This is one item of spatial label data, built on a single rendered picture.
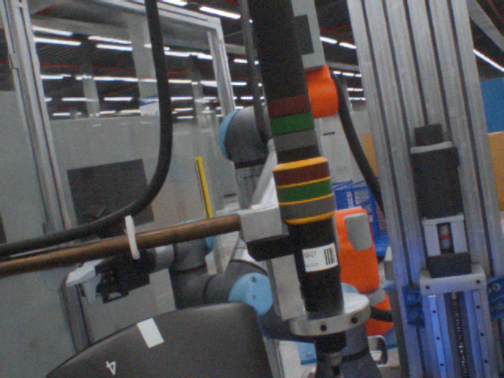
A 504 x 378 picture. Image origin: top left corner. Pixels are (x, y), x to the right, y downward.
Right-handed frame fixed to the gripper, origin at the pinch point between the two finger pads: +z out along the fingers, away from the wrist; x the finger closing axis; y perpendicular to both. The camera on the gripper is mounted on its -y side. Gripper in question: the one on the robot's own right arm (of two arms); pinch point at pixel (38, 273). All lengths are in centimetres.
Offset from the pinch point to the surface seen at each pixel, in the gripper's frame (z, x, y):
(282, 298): 8, -56, -9
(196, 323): 2.7, -39.8, -1.5
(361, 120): -923, 500, 28
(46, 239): 20, -44, -15
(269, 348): -94, 38, 59
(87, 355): 12.8, -34.9, -0.6
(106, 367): 12.1, -36.9, 0.4
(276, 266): 8, -55, -11
